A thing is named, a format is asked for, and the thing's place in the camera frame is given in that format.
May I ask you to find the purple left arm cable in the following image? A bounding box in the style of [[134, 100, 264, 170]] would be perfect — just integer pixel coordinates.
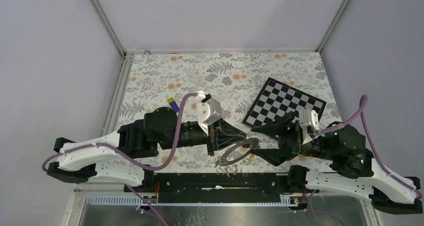
[[42, 91, 203, 226]]

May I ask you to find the purple yellow marker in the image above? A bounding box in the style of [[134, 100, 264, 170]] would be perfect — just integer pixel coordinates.
[[167, 98, 180, 112]]

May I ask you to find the black white chessboard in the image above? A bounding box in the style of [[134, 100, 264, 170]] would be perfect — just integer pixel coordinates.
[[242, 77, 327, 127]]

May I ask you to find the black front rail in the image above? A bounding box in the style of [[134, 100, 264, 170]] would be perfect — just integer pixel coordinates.
[[132, 171, 308, 193]]

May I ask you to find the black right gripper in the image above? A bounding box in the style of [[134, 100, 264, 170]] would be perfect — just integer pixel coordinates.
[[247, 110, 336, 166]]

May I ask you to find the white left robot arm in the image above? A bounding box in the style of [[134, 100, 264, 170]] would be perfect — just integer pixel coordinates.
[[41, 91, 247, 192]]

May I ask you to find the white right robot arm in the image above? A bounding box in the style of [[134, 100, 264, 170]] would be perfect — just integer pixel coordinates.
[[252, 109, 424, 215]]

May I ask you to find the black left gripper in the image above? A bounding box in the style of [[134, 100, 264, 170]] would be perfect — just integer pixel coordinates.
[[160, 119, 247, 157]]

